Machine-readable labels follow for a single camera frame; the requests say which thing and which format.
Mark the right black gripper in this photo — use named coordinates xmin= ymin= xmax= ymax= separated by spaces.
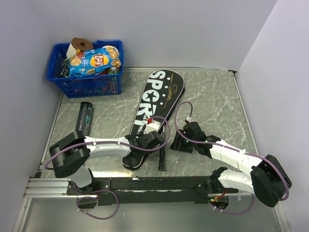
xmin=169 ymin=129 xmax=197 ymax=153

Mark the silver badminton racket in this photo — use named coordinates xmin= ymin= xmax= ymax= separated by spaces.
xmin=158 ymin=126 xmax=166 ymax=172

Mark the black SPORT racket bag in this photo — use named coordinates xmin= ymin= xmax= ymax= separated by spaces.
xmin=122 ymin=69 xmax=185 ymax=170

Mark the black shuttlecock tube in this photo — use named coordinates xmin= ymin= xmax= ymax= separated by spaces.
xmin=75 ymin=101 xmax=93 ymax=136

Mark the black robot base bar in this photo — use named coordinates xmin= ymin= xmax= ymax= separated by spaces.
xmin=67 ymin=176 xmax=238 ymax=206

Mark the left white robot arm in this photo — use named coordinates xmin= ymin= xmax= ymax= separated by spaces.
xmin=48 ymin=131 xmax=165 ymax=194

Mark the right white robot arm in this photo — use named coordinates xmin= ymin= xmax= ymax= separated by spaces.
xmin=177 ymin=121 xmax=292 ymax=207

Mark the blue plastic shopping basket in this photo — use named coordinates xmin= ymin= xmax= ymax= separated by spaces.
xmin=47 ymin=43 xmax=123 ymax=98

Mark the blue Lays chips bag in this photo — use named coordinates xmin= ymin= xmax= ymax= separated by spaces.
xmin=69 ymin=45 xmax=122 ymax=78

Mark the dark green package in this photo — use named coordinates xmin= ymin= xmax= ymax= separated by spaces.
xmin=59 ymin=59 xmax=70 ymax=78

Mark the white paper towel roll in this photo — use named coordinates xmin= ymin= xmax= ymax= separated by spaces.
xmin=66 ymin=44 xmax=77 ymax=58

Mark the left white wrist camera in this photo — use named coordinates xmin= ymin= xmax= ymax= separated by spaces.
xmin=144 ymin=117 xmax=161 ymax=134

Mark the aluminium rail frame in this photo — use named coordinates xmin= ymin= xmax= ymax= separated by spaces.
xmin=23 ymin=154 xmax=102 ymax=199

